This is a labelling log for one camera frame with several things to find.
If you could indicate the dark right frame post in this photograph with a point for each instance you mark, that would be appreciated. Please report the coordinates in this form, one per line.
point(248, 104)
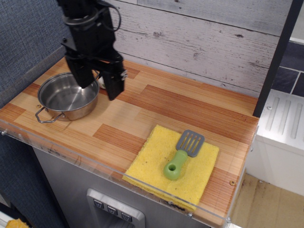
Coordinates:
point(278, 55)

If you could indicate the white toy sink unit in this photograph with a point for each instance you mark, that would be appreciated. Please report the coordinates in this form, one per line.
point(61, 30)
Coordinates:
point(277, 152)

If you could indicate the green grey toy spatula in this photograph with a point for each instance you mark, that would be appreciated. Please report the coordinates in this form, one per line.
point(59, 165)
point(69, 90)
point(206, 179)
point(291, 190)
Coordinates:
point(188, 145)

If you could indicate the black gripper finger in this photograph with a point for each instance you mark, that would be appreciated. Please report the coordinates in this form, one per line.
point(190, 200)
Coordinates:
point(82, 73)
point(114, 83)

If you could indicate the plush sushi roll toy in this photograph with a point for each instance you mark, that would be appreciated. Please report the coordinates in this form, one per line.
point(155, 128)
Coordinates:
point(101, 83)

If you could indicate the yellow cloth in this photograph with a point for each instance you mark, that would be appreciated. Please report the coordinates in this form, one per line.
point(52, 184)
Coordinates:
point(162, 170)

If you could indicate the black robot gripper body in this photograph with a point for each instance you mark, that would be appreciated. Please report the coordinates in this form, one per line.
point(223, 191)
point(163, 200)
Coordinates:
point(93, 42)

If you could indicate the grey dispenser button panel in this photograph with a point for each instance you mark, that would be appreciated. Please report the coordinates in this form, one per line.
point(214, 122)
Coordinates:
point(108, 212)

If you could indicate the stainless steel pot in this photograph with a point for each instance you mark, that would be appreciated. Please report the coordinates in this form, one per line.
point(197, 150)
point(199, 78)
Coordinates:
point(63, 99)

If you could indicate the silver toy fridge cabinet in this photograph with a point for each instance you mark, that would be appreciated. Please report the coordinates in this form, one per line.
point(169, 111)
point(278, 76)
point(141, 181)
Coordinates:
point(70, 183)

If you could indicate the yellow object bottom left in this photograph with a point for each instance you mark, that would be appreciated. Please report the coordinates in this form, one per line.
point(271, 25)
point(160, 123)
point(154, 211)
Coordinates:
point(16, 223)

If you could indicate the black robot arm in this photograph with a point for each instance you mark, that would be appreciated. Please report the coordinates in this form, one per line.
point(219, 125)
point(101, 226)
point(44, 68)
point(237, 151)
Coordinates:
point(86, 9)

